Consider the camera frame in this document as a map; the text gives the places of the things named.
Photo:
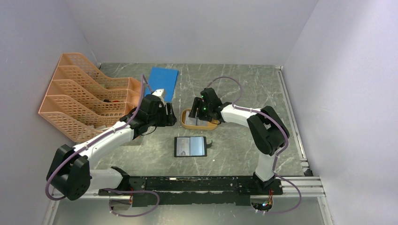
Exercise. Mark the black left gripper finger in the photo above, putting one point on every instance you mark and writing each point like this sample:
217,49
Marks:
169,109
168,120

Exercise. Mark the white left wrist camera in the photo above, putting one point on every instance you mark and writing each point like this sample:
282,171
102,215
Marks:
161,93

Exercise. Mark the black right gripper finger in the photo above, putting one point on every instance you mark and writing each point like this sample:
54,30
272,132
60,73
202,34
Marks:
195,107
203,114

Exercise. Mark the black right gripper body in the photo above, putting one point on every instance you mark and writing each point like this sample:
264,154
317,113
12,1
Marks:
202,105

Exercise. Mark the black leather card holder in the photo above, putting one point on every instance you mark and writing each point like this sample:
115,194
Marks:
198,146

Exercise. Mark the white VIP card stack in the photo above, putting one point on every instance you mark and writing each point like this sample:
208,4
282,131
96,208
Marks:
195,122

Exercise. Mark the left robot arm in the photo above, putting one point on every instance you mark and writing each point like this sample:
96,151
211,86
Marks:
70,174

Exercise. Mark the yellow oval tray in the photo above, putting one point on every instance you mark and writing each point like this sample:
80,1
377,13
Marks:
210,125

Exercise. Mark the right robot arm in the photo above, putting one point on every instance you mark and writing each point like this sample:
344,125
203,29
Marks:
268,131

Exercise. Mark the blue folder sheet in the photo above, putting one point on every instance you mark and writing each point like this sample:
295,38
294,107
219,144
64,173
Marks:
163,78

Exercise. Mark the peach plastic file organizer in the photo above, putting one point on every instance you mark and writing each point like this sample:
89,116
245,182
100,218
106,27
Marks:
78,100

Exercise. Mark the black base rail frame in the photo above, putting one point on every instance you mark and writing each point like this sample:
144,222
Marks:
149,190

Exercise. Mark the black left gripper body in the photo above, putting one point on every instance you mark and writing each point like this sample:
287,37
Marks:
156,119

